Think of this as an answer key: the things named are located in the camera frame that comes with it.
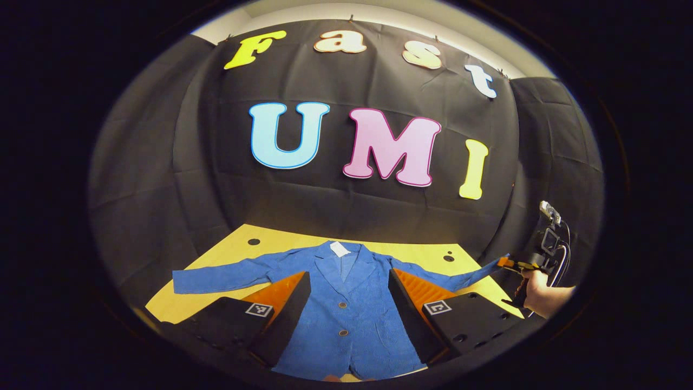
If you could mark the black backdrop cloth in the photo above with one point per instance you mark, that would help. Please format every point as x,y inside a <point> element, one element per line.
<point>162,162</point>

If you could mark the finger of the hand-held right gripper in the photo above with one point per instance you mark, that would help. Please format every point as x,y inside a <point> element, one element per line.
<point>509,262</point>

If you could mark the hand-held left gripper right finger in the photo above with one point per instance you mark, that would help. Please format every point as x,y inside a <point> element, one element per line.
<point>409,319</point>

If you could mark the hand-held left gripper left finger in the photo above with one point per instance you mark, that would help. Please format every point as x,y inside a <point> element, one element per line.
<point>287,322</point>

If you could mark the blue jacket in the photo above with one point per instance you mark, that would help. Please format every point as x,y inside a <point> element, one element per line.
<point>346,287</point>

